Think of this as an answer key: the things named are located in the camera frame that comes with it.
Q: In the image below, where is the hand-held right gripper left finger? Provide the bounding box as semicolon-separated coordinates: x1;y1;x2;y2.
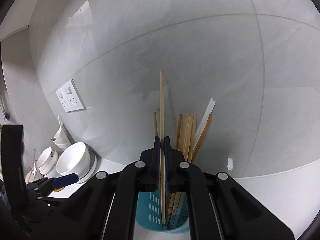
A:
29;136;161;240

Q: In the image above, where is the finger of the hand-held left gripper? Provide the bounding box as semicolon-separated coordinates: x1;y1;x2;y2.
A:
26;192;66;206
25;173;79;193

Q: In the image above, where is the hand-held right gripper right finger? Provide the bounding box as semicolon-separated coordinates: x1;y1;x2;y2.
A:
164;136;295;240

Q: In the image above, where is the set of chopsticks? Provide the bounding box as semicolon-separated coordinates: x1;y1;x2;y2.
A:
153;97;216;228

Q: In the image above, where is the blue perforated utensil holder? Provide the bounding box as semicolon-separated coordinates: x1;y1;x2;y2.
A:
136;191;190;233

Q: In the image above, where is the plain bamboo chopstick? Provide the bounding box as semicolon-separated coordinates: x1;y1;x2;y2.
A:
159;69;166;225

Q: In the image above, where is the white deep bowl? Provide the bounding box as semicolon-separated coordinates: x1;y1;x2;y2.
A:
56;142;91;177

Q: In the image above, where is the white bowl with dark rim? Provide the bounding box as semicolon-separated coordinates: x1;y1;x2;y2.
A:
36;147;60;176

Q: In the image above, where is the white ribbed plate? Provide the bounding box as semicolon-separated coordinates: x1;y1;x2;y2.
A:
77;152;97;184

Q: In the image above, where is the white ceramic spoon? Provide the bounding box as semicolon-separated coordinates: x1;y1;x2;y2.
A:
51;115;73;151

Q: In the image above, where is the metal wire utensil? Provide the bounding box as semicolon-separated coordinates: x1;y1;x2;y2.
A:
26;148;38;182

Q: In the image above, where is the white wall socket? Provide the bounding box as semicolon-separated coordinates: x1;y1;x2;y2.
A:
62;79;86;113
55;87;68;112

